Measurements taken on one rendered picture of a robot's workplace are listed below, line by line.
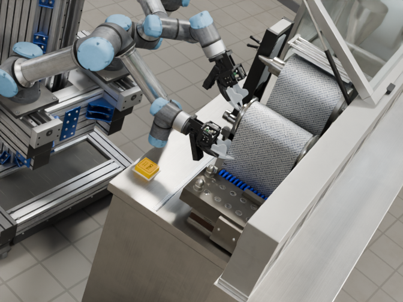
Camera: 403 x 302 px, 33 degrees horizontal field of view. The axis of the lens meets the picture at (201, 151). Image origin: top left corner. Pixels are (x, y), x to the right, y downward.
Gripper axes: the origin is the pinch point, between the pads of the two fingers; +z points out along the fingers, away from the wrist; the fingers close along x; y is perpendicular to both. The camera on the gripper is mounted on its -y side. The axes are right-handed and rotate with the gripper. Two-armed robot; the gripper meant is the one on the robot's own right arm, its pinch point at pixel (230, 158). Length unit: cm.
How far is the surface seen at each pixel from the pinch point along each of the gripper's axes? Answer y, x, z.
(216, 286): 34, -84, 31
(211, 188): -6.3, -12.5, 1.1
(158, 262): -40.4, -26.0, -3.1
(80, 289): -109, -9, -39
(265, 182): -0.5, -0.3, 15.6
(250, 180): -3.8, -0.3, 10.1
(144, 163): -16.7, -9.8, -27.6
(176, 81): -109, 170, -101
